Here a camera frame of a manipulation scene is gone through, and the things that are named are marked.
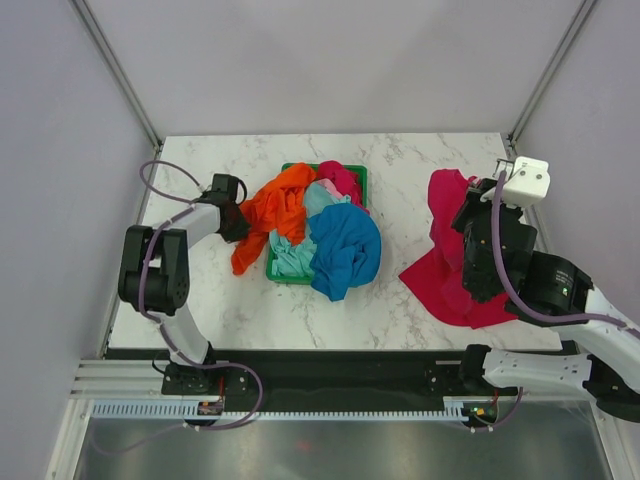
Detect orange t shirt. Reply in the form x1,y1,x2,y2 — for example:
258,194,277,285
231,163,316,276

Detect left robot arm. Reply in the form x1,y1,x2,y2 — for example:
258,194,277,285
118,174,250,393

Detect green plastic basket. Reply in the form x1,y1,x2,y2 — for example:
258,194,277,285
265,162,369,286

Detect blue t shirt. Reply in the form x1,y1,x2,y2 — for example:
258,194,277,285
308,203,382,302

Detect magenta t shirt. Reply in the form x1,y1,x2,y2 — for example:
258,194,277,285
317,160,368,211
399,169,516,329

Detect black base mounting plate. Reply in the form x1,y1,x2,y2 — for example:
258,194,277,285
161,350,517,411

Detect aluminium corner post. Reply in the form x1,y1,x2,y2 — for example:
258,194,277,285
502,0,599,152
69,0,163,151

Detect white slotted cable duct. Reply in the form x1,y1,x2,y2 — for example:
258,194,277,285
91,399,468,422

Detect right side aluminium rail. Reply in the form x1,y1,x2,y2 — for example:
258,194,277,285
505,142,584,361

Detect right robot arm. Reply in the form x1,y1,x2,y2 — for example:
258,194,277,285
452,179,639,423

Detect light teal t shirt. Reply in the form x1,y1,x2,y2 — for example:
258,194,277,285
268,179,351,278

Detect left aluminium corner post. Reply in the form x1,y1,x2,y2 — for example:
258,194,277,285
69,0,163,151

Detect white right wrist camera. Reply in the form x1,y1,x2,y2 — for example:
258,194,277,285
493,156,550,209

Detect right aluminium corner post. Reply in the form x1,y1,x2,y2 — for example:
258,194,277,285
502,0,599,152

